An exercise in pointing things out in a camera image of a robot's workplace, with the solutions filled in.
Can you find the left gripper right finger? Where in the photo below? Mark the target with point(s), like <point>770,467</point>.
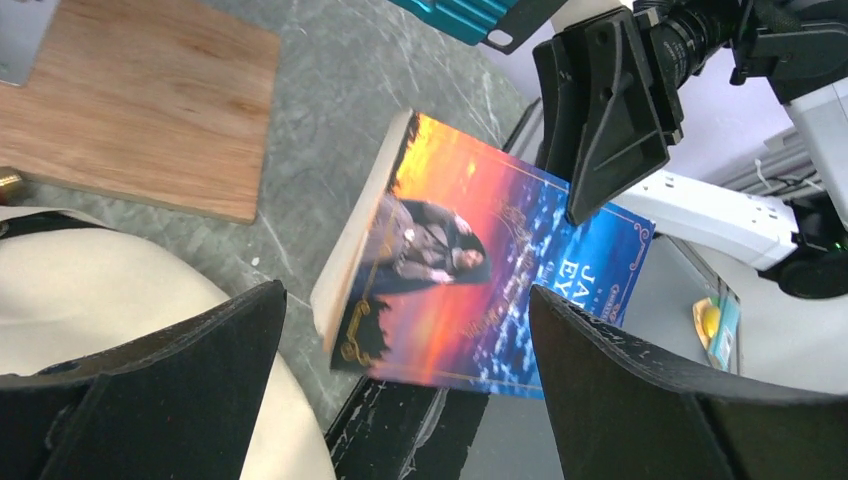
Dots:
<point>621,407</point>

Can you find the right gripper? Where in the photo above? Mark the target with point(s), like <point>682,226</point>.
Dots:
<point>620,141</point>

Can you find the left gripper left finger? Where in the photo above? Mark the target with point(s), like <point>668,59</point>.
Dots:
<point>178,403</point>

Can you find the cream canvas backpack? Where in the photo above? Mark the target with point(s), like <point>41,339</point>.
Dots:
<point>72,287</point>

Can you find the blue orange paperback book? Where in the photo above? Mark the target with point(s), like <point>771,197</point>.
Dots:
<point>429,281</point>

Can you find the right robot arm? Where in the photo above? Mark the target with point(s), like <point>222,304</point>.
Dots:
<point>725,122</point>

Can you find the brown pipe tee fitting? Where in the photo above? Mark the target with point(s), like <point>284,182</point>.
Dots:
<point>12,185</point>

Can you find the wooden board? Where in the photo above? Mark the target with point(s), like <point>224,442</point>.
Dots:
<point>161,102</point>

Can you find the grey metal mounting plate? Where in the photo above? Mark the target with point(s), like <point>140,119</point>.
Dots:
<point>24,25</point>

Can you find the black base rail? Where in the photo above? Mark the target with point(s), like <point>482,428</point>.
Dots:
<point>388,430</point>

